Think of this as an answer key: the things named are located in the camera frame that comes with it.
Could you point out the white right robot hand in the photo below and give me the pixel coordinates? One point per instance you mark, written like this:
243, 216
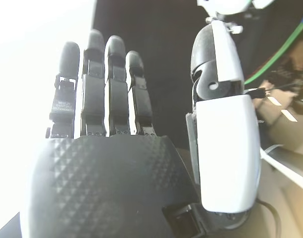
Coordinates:
104, 186

